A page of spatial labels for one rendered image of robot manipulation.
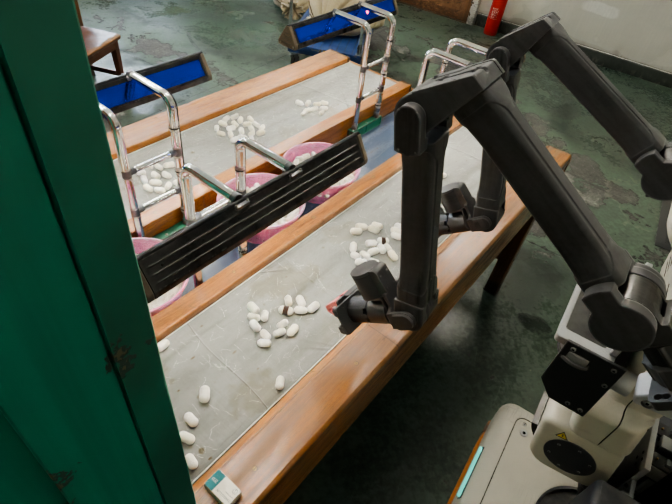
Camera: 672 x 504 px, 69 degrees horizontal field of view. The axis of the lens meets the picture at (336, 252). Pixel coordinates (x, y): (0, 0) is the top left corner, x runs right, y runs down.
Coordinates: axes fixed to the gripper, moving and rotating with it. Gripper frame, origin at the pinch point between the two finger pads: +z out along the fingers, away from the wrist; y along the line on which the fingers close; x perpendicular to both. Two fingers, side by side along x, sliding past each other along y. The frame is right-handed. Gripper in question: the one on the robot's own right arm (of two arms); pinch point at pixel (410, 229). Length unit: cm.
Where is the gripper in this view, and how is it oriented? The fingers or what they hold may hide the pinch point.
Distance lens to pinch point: 139.8
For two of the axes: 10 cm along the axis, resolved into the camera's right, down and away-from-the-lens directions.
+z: -6.5, 0.9, 7.5
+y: -6.3, 4.9, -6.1
